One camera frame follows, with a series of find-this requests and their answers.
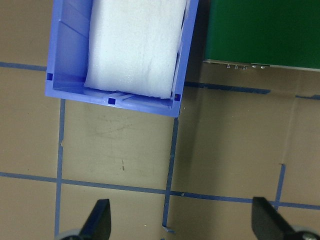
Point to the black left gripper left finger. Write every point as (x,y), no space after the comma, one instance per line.
(98,224)

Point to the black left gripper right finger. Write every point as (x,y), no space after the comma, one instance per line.
(267,223)

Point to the white foam bin liner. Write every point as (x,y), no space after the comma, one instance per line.
(133,46)

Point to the green conveyor belt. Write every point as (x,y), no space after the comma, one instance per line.
(282,33)

